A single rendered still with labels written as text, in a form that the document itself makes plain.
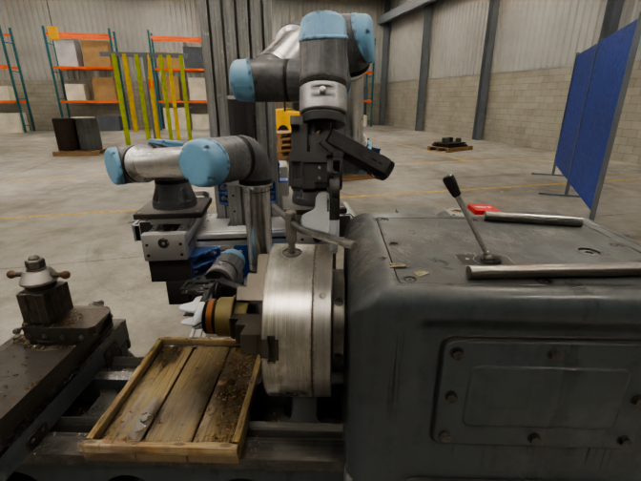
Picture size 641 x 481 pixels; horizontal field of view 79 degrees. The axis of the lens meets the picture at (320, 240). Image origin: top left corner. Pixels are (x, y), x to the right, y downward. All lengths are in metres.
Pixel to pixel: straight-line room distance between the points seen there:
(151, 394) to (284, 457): 0.35
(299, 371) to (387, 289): 0.24
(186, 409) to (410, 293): 0.58
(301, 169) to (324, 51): 0.18
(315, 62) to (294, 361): 0.49
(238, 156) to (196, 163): 0.10
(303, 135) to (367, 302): 0.27
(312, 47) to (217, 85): 0.93
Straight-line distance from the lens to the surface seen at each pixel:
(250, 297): 0.85
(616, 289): 0.73
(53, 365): 1.07
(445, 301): 0.61
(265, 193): 1.11
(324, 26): 0.66
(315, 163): 0.60
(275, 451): 0.88
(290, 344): 0.70
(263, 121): 1.54
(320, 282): 0.70
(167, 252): 1.34
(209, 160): 0.97
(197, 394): 0.99
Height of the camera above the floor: 1.52
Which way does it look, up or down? 20 degrees down
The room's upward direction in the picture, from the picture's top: straight up
